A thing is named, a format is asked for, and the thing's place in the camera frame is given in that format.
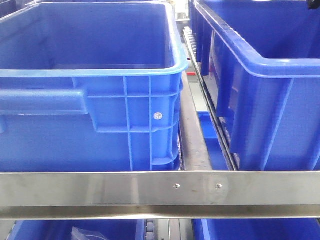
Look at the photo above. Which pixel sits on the blue crate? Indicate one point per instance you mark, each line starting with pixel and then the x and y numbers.
pixel 261 64
pixel 90 87
pixel 62 229
pixel 256 229

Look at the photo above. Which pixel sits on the steel roller track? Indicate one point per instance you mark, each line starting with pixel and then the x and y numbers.
pixel 222 138

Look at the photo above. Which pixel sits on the lower right blue crate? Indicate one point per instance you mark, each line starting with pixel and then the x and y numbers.
pixel 256 229

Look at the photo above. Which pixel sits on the blue crate middle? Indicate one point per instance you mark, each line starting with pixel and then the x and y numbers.
pixel 261 64

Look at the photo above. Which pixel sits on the clear plastic bag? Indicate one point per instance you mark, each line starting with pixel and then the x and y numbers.
pixel 82 234

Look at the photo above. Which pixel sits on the lower left blue crate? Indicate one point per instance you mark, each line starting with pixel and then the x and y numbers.
pixel 62 229

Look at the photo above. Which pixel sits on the stainless steel shelf rail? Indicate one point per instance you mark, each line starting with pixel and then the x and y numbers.
pixel 159 195

